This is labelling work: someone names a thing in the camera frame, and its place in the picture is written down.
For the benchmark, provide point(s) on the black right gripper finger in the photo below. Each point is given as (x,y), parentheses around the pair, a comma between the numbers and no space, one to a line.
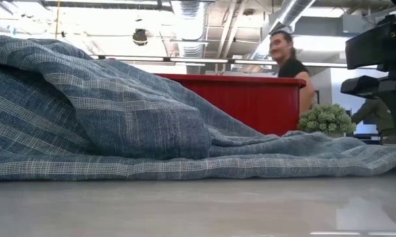
(369,46)
(365,87)

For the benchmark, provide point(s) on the blue striped shirt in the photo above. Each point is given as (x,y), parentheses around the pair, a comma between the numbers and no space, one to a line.
(86,115)

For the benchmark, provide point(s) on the red plastic laundry bin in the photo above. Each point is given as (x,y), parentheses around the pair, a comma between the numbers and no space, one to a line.
(250,105)

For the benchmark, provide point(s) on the person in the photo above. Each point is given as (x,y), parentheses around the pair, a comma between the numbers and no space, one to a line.
(291,69)
(379,115)

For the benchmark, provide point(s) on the green spiky ball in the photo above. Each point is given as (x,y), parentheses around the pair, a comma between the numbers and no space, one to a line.
(326,120)

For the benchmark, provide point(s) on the long ceiling light bar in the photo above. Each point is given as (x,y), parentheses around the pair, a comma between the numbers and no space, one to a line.
(201,60)

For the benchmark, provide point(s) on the black ceiling lamp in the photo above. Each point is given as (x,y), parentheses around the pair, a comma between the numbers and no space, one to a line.
(140,37)

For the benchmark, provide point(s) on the silver ribbed air duct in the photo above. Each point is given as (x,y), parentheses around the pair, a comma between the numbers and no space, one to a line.
(191,23)
(293,13)

